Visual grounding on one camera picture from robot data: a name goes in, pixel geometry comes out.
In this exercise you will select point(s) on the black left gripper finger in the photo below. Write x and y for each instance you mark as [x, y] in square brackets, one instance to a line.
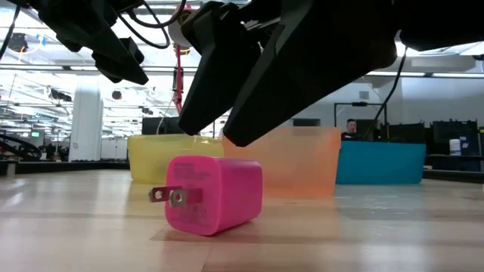
[132, 49]
[113, 64]

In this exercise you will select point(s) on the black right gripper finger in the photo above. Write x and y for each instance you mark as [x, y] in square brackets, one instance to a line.
[217, 75]
[310, 68]

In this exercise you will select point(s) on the hot pink wall charger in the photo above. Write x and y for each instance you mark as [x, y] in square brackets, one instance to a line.
[223, 192]

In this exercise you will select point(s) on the orange translucent plastic bin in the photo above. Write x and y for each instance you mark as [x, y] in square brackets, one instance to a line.
[298, 166]

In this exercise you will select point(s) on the yellow translucent plastic bin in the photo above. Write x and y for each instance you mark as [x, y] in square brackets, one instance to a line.
[151, 158]

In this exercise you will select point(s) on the blue plastic bin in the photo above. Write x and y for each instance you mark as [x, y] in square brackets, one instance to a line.
[378, 162]

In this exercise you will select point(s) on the white building column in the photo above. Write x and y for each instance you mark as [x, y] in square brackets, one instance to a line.
[86, 121]

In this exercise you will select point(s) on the black background monitor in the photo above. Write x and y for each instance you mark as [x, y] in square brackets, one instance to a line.
[151, 126]

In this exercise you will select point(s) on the person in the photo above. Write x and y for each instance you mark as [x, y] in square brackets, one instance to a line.
[351, 130]

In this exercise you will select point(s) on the black background equipment rack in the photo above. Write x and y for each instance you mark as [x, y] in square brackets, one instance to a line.
[453, 132]

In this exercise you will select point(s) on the white plastic canister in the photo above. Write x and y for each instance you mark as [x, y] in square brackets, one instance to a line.
[455, 146]

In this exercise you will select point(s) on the black background camera frame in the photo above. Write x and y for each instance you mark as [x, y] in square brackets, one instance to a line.
[359, 104]

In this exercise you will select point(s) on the black curved rail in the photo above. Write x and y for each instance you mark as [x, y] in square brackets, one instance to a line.
[22, 147]

